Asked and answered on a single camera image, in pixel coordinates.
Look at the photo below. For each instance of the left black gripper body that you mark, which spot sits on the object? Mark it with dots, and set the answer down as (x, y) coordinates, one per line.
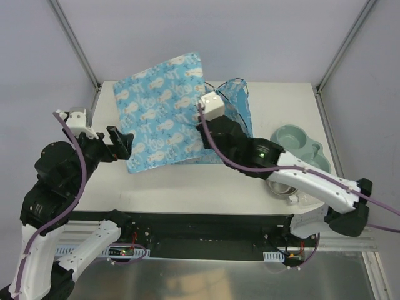
(112, 142)

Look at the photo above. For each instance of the blue snowman patterned mat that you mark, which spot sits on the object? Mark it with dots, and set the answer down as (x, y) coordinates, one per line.
(159, 106)

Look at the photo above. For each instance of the blue patterned pet tent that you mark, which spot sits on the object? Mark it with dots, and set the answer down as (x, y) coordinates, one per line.
(208, 157)

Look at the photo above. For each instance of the stainless steel pet bowl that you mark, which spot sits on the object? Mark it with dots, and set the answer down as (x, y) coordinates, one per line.
(281, 189)

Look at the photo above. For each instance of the clear plastic water bottle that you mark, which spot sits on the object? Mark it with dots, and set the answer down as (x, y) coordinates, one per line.
(302, 199)

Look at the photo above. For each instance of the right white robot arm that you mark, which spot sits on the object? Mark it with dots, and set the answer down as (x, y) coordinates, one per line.
(344, 208)

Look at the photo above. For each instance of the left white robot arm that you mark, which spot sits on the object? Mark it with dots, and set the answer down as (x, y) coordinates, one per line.
(63, 170)

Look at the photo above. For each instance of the mint green double feeder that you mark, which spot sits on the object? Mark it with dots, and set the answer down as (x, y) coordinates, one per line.
(295, 140)

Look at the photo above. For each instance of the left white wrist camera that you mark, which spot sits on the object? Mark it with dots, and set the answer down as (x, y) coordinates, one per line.
(77, 121)

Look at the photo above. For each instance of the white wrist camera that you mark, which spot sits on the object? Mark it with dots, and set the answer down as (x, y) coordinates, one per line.
(211, 105)
(77, 121)

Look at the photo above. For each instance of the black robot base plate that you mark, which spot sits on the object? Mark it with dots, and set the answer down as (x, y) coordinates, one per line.
(213, 236)

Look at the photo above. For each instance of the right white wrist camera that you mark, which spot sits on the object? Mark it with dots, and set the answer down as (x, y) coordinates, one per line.
(211, 105)

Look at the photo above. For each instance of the left aluminium frame post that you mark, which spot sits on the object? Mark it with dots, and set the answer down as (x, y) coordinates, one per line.
(68, 31)

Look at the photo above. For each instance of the aluminium frame post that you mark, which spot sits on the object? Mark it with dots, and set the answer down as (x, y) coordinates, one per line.
(68, 31)
(351, 35)

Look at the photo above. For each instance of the right aluminium frame post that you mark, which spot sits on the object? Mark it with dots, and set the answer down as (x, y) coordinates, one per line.
(351, 35)

